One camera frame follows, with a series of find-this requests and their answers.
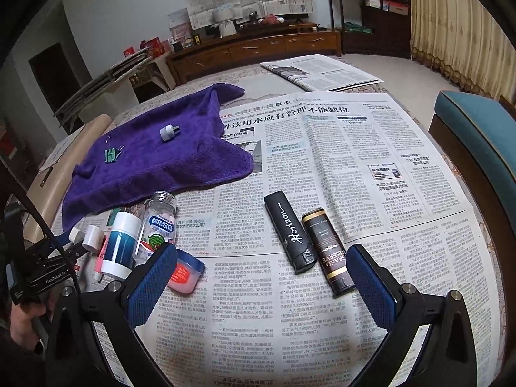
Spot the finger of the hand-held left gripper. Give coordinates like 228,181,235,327
58,244,91,269
38,232,77,254

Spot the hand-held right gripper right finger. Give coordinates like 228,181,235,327
346,244,484,387

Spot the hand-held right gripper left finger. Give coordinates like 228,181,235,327
50,244,178,387

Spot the white small cylinder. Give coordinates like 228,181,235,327
83,224,106,254

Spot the pink highlighter pen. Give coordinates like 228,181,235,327
94,236,111,285

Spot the pink jar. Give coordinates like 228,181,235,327
167,249,205,294

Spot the blue and white bottle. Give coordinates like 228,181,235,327
99,211,143,280

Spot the brown and gold lighter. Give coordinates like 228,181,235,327
302,207,355,298

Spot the clear candy bottle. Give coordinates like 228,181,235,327
133,191,179,267

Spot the black rectangular case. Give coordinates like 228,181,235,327
264,191,316,275

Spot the person's left hand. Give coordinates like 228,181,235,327
10,300,51,351

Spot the green binder clip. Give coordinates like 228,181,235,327
103,141,125,164

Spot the purple towel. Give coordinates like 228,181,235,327
62,83,254,232

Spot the spread newspaper with large headline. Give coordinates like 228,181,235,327
173,93,478,256

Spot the grey folding rack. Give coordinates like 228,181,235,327
54,46,152,119

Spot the blue cushioned chair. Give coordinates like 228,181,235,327
427,90,516,251

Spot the white side table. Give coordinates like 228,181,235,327
129,54,176,103

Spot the red box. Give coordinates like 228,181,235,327
139,38,166,57

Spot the folded newspaper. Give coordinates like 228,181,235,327
260,54,384,92

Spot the wooden tv cabinet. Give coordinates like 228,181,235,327
166,28,342,86

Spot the dark wooden shelf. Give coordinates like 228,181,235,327
324,0,412,59

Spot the white wrapped bouquet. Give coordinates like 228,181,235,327
212,6,238,37

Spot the beige curtain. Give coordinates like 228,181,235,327
407,0,516,101

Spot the wall calendar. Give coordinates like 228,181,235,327
168,8,192,41

